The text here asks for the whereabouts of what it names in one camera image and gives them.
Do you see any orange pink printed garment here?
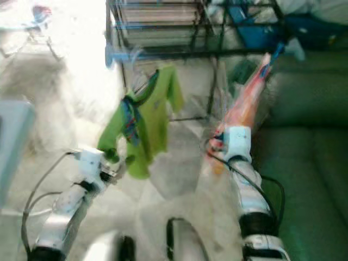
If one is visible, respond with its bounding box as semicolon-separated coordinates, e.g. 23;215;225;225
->
206;53;272;175

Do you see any green t-shirt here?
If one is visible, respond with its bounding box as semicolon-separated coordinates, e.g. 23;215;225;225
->
97;64;184;180

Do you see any silver robot left leg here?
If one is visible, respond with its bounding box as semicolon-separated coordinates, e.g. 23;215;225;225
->
87;231;134;261

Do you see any silver robot leg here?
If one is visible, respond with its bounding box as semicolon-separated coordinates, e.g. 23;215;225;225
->
166;217;210;261
87;231;134;261

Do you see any dark green sofa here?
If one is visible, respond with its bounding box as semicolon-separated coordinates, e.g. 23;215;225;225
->
201;16;348;261

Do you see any light blue folding table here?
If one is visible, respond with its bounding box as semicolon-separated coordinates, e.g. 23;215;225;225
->
0;101;36;218

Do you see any silver robot right leg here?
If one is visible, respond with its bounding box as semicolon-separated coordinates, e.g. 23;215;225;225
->
166;217;210;261

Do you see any blue fabric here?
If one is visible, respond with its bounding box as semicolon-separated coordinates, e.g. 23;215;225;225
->
228;5;348;51

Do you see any white fabric bundle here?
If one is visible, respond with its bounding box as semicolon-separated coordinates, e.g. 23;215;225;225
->
277;0;348;25

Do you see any blue white baby bouncer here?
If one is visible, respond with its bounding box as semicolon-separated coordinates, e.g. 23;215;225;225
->
0;3;66;58

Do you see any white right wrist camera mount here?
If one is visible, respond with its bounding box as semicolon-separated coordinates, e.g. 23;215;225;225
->
223;126;252;161

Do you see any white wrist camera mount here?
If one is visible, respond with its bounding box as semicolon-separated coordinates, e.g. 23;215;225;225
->
223;126;252;161
79;147;108;181

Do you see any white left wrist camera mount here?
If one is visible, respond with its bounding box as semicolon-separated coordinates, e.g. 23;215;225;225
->
79;147;108;181

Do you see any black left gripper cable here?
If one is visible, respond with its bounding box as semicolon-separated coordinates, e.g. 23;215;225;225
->
27;190;71;218

